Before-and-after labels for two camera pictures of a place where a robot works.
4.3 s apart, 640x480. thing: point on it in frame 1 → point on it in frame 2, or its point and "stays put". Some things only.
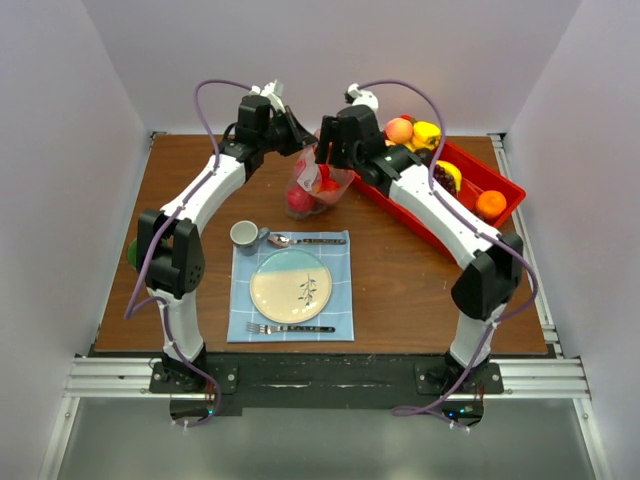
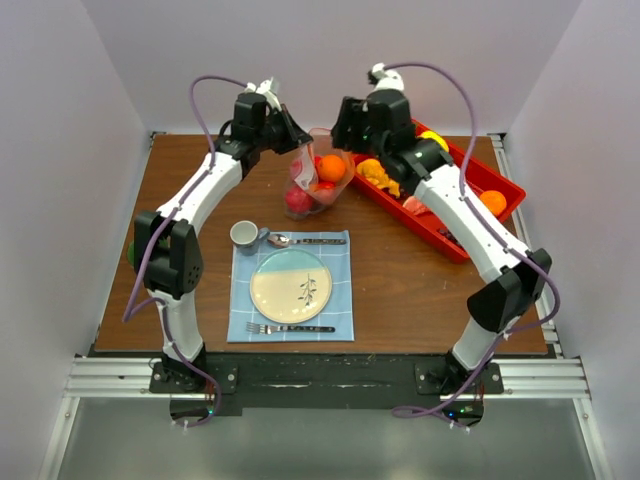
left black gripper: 299,136 stays put
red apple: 299,201 stays put
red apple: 329,185 stays put
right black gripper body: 341,154 → 362,138
